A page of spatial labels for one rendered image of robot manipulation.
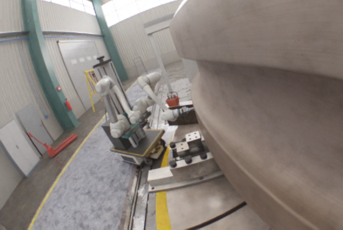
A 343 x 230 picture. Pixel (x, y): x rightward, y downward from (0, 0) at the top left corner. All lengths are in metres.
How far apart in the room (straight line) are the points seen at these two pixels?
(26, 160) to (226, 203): 6.16
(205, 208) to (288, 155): 1.01
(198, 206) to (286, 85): 1.24
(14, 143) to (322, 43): 6.39
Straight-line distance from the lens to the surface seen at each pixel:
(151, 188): 1.64
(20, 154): 6.27
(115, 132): 1.79
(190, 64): 5.04
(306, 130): 0.47
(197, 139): 1.22
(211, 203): 1.41
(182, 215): 1.42
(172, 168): 1.28
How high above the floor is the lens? 1.59
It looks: 21 degrees down
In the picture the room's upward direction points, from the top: 21 degrees counter-clockwise
